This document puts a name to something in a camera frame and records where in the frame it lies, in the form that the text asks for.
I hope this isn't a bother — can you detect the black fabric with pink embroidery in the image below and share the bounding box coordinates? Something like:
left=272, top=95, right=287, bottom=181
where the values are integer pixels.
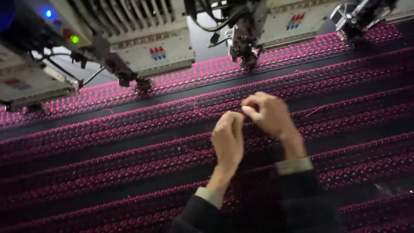
left=0, top=21, right=414, bottom=233

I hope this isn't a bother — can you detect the person's left hand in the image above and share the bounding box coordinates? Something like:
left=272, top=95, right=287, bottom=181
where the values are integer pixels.
left=211, top=111, right=245, bottom=174

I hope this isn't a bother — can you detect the machine control box with lights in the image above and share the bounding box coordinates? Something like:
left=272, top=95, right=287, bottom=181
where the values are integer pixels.
left=0, top=0, right=94, bottom=62

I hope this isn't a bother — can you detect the white embroidery machine head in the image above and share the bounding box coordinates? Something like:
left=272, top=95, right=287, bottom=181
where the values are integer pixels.
left=184, top=0, right=343, bottom=70
left=330, top=0, right=414, bottom=44
left=0, top=42, right=81, bottom=112
left=68, top=0, right=196, bottom=93

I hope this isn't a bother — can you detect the person's right hand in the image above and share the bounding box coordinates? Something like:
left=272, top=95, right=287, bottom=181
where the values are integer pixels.
left=241, top=91, right=299, bottom=140

